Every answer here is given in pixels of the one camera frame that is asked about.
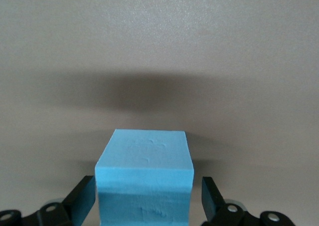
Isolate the blue foam block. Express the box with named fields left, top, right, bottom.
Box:
left=94, top=129, right=195, bottom=226

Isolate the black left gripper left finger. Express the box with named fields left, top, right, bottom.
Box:
left=0, top=175, right=97, bottom=226

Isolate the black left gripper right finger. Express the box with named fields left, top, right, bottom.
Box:
left=201, top=176, right=295, bottom=226

